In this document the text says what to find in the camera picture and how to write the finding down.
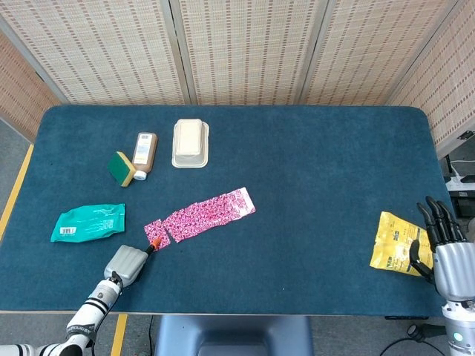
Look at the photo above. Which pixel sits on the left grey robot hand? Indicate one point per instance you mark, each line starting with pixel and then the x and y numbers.
pixel 126 263

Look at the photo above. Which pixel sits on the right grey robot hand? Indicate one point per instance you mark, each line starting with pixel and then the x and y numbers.
pixel 454 263

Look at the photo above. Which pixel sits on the pink patterned packet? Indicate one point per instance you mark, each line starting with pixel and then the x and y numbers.
pixel 154 230

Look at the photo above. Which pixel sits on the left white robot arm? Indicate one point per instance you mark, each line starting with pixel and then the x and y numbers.
pixel 79 322

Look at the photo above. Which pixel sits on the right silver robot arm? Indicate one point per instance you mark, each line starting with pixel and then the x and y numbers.
pixel 460 326

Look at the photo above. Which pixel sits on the row of pink patterned packets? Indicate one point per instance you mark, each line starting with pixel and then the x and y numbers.
pixel 211 215

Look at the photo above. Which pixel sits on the green plastic package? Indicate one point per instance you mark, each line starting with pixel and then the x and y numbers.
pixel 89 222

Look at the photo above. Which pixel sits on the yellow plastic package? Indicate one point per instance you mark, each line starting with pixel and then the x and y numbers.
pixel 393 241

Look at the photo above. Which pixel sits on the white power strip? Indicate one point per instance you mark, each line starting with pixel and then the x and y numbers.
pixel 462 182

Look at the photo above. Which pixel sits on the green and yellow sponge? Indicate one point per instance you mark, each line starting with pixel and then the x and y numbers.
pixel 120 168

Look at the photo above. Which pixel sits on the brown bottle with white cap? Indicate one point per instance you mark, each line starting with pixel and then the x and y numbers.
pixel 144 152

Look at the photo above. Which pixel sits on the blue table base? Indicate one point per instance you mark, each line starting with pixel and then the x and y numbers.
pixel 234 335

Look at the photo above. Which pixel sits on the beige plastic container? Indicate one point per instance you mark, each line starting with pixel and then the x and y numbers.
pixel 190 142

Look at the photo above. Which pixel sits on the woven bamboo screen panel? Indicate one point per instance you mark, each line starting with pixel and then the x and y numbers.
pixel 248 48
pixel 445 81
pixel 104 48
pixel 22 96
pixel 363 48

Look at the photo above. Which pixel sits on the dark blue felt table cover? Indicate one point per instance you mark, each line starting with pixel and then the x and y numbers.
pixel 297 167

